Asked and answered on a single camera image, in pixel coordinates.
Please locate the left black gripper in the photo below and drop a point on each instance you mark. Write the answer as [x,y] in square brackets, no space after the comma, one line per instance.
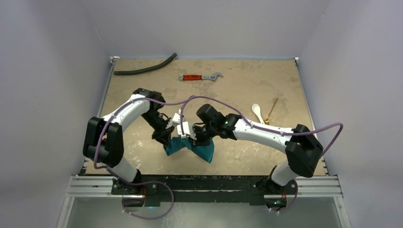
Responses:
[163,135]

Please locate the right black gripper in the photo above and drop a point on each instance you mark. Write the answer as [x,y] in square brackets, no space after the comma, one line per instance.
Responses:
[201,137]

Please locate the teal cloth napkin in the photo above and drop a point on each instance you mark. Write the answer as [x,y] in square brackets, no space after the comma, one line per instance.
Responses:
[205,152]

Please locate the gold metal spoon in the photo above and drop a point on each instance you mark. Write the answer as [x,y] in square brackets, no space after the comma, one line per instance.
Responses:
[267,120]

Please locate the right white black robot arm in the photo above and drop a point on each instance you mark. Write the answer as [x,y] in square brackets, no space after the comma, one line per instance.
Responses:
[302,149]

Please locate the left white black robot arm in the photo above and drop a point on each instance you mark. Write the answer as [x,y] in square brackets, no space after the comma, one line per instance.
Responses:
[104,141]

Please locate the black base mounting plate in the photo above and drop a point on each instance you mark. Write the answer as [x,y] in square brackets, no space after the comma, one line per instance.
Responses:
[254,190]

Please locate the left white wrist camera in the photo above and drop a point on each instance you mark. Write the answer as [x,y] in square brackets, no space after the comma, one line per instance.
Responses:
[177,119]

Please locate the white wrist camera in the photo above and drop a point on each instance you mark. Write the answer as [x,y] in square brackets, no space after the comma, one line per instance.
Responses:
[185,130]
[177,119]

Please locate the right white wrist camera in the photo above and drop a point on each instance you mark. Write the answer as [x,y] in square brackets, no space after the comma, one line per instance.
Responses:
[185,130]

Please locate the red handled adjustable wrench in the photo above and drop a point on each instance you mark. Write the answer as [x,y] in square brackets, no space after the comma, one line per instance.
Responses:
[194,77]

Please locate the aluminium rail frame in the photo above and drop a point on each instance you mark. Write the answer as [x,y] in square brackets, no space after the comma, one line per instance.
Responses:
[317,202]

